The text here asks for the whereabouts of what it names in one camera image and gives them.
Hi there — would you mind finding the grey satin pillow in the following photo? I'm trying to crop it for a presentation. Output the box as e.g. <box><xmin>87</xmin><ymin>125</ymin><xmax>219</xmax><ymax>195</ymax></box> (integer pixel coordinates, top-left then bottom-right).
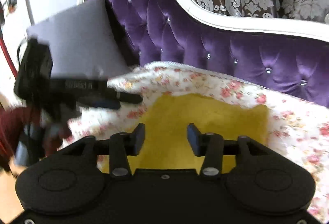
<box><xmin>27</xmin><ymin>0</ymin><xmax>131</xmax><ymax>79</ymax></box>

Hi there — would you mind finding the purple tufted headboard white frame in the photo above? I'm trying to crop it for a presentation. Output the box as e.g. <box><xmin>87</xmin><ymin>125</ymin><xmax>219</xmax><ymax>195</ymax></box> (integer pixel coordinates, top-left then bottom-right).
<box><xmin>77</xmin><ymin>0</ymin><xmax>329</xmax><ymax>108</ymax></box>

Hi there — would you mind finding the mustard yellow knit sweater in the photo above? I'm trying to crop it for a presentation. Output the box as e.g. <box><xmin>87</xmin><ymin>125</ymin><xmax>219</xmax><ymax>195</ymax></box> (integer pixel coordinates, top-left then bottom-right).
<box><xmin>99</xmin><ymin>93</ymin><xmax>271</xmax><ymax>175</ymax></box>

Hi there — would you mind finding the dark red sleeve forearm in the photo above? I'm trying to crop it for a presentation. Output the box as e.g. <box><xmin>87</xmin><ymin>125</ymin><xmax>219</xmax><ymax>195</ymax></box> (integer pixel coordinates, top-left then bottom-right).
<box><xmin>0</xmin><ymin>106</ymin><xmax>70</xmax><ymax>160</ymax></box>

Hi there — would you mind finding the floral bedspread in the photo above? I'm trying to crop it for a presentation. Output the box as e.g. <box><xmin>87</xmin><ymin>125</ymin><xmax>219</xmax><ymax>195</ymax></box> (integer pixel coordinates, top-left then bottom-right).
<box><xmin>64</xmin><ymin>62</ymin><xmax>328</xmax><ymax>223</ymax></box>

